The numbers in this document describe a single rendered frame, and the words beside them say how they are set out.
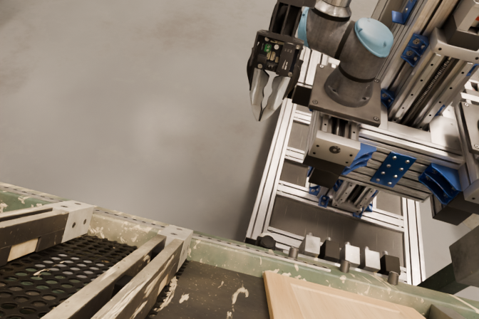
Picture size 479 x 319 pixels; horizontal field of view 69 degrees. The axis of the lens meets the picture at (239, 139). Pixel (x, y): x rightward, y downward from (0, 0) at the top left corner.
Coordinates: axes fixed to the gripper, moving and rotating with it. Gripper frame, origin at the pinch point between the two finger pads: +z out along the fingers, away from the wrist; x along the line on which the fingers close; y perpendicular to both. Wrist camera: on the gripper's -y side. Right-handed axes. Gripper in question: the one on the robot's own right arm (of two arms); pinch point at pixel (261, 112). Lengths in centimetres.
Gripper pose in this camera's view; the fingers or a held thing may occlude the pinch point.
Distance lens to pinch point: 62.6
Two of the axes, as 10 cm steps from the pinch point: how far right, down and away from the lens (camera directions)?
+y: -1.7, 3.3, -9.3
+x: 9.6, 2.8, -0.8
